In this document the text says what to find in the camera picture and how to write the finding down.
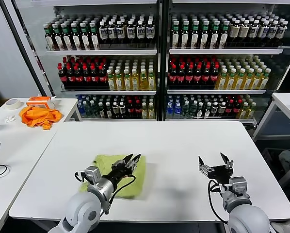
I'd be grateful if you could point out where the crumpled orange cloth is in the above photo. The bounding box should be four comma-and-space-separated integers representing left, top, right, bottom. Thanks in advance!
18, 106, 64, 131

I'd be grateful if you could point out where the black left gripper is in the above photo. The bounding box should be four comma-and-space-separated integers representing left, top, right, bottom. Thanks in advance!
108, 153, 142, 182

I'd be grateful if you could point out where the green cap brown drink bottle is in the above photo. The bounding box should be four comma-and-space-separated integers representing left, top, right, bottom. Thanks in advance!
191, 20, 200, 49
89, 22, 99, 50
219, 20, 230, 49
80, 22, 90, 51
70, 23, 81, 51
52, 23, 63, 51
200, 20, 210, 49
61, 23, 72, 51
209, 20, 220, 49
181, 20, 191, 49
43, 23, 54, 51
171, 20, 181, 49

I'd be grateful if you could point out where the white side table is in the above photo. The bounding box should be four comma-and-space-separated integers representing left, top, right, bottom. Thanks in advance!
252, 92, 290, 143
0, 97, 83, 133

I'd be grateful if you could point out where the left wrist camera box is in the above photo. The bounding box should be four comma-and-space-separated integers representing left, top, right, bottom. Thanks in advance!
83, 166, 101, 184

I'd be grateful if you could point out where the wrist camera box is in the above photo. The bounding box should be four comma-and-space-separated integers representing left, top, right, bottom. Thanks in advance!
229, 176, 248, 195
83, 166, 101, 184

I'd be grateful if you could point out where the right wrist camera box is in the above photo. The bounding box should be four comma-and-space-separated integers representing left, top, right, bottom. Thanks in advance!
229, 176, 248, 195

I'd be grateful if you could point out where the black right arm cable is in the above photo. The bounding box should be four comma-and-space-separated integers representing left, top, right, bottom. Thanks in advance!
207, 179, 230, 223

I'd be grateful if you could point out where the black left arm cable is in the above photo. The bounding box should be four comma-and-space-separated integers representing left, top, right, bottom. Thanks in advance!
108, 174, 137, 215

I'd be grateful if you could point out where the green printed T-shirt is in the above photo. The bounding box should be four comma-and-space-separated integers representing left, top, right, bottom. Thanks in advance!
79, 154, 147, 200

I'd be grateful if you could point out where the drink display cabinet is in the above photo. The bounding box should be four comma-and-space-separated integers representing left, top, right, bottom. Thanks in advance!
30, 0, 164, 122
163, 0, 290, 125

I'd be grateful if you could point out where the orange and white box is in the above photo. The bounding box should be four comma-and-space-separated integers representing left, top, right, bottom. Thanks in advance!
26, 96, 56, 110

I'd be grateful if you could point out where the masking tape roll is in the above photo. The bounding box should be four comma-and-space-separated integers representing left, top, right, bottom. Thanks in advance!
4, 98, 25, 111

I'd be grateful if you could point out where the black cabinet door frame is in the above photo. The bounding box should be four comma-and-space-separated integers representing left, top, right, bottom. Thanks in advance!
0, 0, 54, 98

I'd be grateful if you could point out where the blue label dark drink bottle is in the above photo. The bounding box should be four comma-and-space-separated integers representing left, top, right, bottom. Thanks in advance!
145, 20, 155, 44
257, 20, 270, 46
98, 21, 109, 44
136, 20, 145, 44
126, 20, 136, 44
275, 20, 289, 47
116, 20, 127, 44
248, 19, 260, 46
267, 20, 279, 46
108, 21, 117, 44

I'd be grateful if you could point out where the black plastic crate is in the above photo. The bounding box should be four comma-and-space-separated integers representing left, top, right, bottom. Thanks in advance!
261, 147, 281, 168

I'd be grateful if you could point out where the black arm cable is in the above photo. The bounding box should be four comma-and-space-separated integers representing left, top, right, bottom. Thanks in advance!
207, 179, 230, 223
108, 174, 137, 215

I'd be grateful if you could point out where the beige label dark drink bottle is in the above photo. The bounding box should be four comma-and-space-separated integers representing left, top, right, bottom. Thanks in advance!
229, 19, 241, 44
239, 19, 250, 44

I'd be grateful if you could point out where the red cap cola bottle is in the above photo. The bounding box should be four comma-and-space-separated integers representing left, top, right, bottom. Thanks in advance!
91, 63, 100, 89
58, 63, 67, 89
169, 64, 178, 89
66, 63, 76, 89
193, 64, 203, 89
210, 64, 220, 89
177, 64, 186, 89
75, 63, 84, 89
98, 63, 108, 89
202, 64, 211, 89
185, 64, 194, 89
83, 63, 92, 89

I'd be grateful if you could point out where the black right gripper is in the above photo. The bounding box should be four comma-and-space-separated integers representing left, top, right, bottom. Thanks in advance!
198, 152, 234, 184

